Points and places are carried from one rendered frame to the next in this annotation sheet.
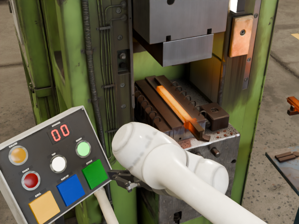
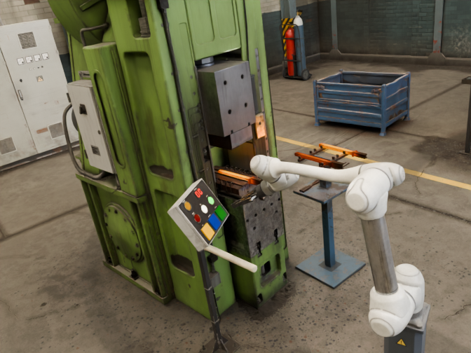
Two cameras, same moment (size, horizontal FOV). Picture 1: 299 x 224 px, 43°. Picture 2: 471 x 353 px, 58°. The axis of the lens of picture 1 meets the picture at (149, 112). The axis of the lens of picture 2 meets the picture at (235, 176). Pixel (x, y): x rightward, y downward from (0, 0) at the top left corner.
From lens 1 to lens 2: 1.46 m
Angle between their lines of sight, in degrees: 20
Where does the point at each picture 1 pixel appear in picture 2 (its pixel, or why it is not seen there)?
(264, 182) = (292, 230)
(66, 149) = (204, 201)
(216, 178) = not seen: hidden behind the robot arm
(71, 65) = (182, 161)
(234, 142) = not seen: hidden behind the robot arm
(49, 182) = (204, 218)
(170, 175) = (282, 165)
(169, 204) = (252, 236)
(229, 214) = (309, 168)
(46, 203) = (207, 228)
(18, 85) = (55, 237)
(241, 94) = not seen: hidden behind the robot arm
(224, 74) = (256, 150)
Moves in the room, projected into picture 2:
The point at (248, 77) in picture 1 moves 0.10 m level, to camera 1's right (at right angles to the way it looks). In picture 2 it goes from (268, 149) to (280, 146)
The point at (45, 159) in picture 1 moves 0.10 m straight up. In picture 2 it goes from (198, 206) to (195, 191)
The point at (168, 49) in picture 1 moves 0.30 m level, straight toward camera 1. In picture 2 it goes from (233, 138) to (251, 152)
